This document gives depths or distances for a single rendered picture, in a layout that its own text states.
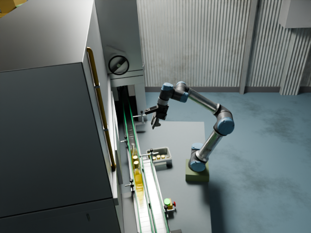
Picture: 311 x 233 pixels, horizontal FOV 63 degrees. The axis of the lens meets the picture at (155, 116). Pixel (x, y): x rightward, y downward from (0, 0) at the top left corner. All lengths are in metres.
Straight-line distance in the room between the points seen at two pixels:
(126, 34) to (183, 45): 2.38
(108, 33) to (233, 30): 2.76
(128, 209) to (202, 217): 0.55
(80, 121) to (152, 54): 3.98
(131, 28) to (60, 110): 1.68
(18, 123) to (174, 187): 1.48
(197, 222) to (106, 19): 1.91
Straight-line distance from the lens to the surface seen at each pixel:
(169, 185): 2.28
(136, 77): 2.78
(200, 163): 2.05
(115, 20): 2.58
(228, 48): 4.94
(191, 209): 2.13
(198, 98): 1.92
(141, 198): 2.04
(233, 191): 3.29
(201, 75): 5.08
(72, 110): 1.06
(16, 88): 1.06
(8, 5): 4.69
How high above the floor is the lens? 2.45
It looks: 33 degrees down
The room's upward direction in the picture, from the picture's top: 4 degrees counter-clockwise
